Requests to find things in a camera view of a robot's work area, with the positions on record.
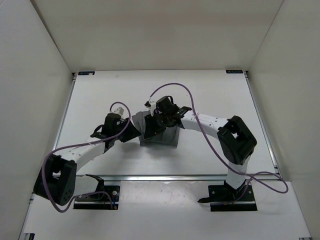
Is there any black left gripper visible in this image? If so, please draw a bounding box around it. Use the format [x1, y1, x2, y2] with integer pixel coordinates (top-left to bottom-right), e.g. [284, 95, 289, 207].
[114, 116, 142, 143]

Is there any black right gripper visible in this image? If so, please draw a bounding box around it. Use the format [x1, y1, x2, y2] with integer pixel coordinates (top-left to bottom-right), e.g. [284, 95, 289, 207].
[144, 113, 171, 140]

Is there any grey pleated skirt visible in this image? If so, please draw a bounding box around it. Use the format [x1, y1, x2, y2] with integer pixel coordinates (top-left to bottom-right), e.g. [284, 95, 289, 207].
[131, 111, 180, 148]

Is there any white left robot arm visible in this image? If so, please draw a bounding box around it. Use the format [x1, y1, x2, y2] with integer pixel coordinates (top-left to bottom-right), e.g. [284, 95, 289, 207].
[33, 111, 141, 213]

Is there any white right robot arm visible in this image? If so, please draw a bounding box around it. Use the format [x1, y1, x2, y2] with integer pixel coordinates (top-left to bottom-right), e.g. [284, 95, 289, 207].
[143, 95, 257, 200]

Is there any blue left corner label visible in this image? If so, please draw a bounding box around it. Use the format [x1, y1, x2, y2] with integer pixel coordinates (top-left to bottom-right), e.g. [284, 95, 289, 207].
[77, 71, 95, 76]

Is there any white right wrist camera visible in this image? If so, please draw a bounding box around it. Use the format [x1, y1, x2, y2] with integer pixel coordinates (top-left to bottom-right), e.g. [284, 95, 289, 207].
[144, 96, 157, 116]

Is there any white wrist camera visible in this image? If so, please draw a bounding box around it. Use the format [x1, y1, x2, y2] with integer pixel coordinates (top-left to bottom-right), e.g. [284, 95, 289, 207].
[113, 107, 125, 116]
[144, 96, 157, 116]

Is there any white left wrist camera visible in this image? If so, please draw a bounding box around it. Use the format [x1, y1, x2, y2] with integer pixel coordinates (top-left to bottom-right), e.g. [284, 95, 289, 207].
[113, 107, 125, 116]

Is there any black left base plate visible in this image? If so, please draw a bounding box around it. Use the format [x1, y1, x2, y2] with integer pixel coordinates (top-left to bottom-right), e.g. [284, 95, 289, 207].
[73, 185, 121, 211]

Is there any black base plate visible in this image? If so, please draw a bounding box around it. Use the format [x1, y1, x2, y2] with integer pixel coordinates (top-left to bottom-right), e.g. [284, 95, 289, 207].
[73, 185, 121, 211]
[197, 185, 258, 212]

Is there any aluminium front rail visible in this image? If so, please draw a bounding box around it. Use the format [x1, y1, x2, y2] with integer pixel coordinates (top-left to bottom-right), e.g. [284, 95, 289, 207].
[100, 174, 227, 182]

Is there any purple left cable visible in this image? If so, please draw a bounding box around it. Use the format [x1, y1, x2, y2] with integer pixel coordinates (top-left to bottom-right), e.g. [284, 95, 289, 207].
[41, 101, 132, 213]

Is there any purple cable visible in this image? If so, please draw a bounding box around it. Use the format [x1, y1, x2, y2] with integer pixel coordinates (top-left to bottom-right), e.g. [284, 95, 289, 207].
[41, 101, 132, 213]
[148, 82, 289, 205]

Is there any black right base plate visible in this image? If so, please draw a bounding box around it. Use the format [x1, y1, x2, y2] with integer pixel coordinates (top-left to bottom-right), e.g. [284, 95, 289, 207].
[197, 185, 258, 212]

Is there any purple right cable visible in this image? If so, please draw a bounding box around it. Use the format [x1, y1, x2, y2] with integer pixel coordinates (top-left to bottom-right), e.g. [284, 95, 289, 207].
[148, 82, 289, 205]

